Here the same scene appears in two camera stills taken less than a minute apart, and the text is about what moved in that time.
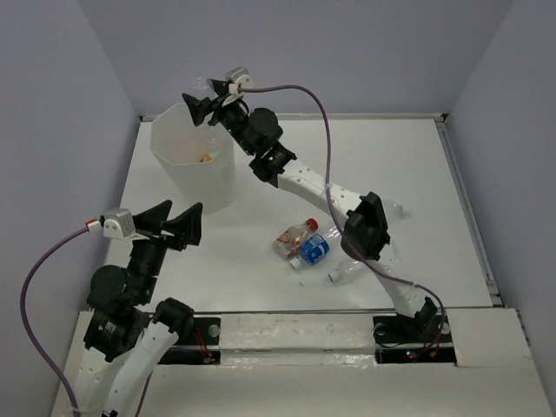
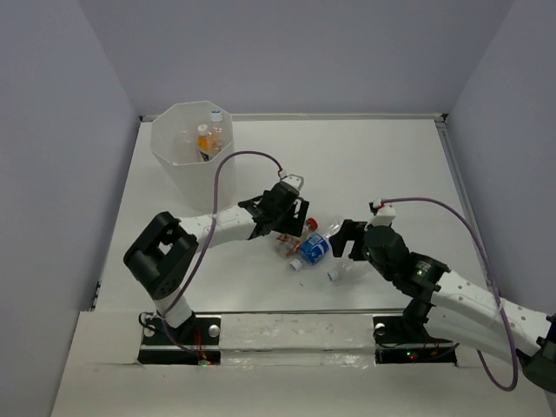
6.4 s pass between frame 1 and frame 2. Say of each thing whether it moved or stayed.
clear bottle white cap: moved
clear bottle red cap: stayed
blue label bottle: stayed
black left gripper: moved
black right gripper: moved
